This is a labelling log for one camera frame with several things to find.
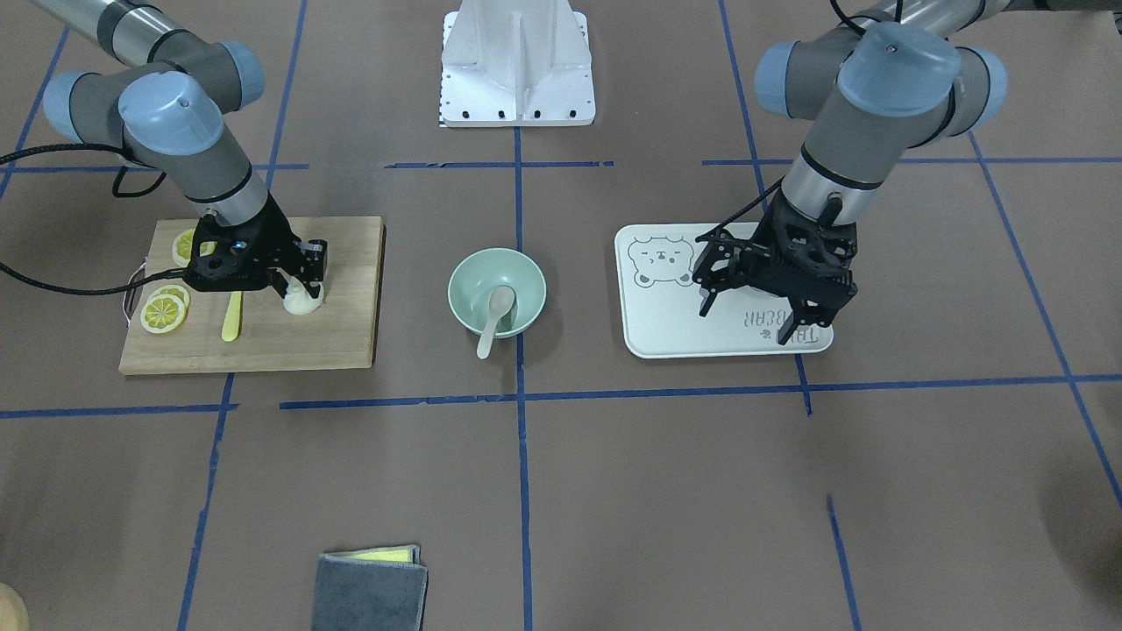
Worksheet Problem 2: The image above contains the wooden cutting board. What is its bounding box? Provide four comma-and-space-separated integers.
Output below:
119, 216, 385, 375

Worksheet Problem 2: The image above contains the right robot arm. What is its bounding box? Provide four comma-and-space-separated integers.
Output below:
39, 1, 327, 313

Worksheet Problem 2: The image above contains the white spoon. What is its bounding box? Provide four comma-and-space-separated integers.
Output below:
476, 285, 516, 359

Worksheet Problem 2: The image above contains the lemon slice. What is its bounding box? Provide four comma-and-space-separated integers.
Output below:
148, 283, 191, 308
139, 293, 188, 335
171, 229, 217, 268

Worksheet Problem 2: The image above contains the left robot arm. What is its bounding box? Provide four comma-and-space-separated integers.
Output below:
692, 1, 1119, 344

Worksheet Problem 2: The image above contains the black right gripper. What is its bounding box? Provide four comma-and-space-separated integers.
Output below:
183, 196, 328, 300

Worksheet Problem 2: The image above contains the yellow plastic knife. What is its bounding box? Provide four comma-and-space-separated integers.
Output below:
221, 291, 243, 342

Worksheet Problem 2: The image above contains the mint green bowl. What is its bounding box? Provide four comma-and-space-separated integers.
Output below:
447, 248, 548, 339

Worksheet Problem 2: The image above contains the white bear tray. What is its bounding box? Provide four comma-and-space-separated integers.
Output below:
614, 223, 834, 359

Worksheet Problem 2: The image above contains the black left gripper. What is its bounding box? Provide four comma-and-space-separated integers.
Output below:
692, 188, 858, 346

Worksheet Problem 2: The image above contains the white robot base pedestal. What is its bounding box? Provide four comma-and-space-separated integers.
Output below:
438, 1, 597, 128

